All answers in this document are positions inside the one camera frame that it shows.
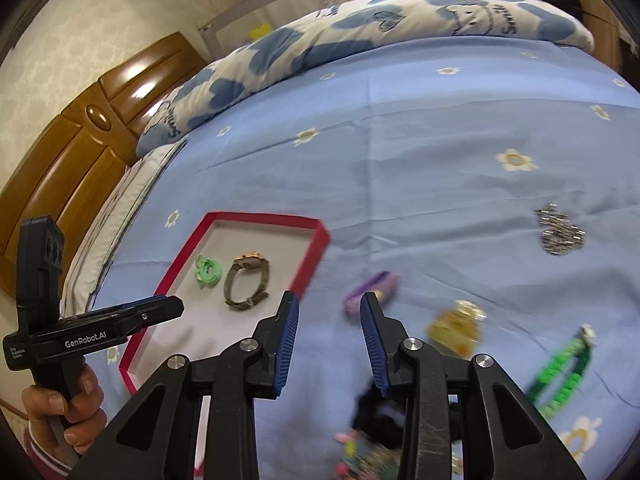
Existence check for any green bow hair tie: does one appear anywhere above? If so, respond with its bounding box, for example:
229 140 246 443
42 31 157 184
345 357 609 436
194 253 224 290

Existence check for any yellow hair claw clip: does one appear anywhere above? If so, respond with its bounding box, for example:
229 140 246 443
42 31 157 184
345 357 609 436
426 300 486 359

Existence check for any green braided cow bracelet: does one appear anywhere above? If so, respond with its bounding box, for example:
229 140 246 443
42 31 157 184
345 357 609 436
524 324 598 418

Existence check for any black scrunchie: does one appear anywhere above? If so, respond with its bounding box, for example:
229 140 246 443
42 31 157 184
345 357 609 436
351 378 464 453

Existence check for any wristwatch with olive strap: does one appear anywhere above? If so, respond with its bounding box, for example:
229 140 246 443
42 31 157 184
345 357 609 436
224 252 270 311

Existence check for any colourful bead bracelet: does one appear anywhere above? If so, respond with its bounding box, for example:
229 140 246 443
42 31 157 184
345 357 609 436
333 429 402 480

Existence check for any purple hair tie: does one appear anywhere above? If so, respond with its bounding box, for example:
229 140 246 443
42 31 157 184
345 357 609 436
342 270 402 317

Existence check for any left hand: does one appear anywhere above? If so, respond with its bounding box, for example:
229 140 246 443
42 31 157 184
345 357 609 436
22 365 107 463

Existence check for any red shallow box lid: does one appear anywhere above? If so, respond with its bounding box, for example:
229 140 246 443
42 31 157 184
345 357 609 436
118 211 332 476

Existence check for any wooden headboard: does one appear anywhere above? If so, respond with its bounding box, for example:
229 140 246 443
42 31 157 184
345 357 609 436
1 32 205 298

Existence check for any light blue floral bedsheet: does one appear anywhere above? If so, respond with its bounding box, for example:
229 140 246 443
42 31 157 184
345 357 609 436
94 37 639 479

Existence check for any wooden wardrobe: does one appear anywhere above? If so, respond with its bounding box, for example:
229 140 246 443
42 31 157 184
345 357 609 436
579 0 623 72

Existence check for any blue heart pattern quilt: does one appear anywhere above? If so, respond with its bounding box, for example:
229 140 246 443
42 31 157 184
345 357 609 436
137 0 594 157

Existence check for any silver chain pile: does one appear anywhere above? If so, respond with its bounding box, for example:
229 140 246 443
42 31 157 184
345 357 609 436
534 202 587 256

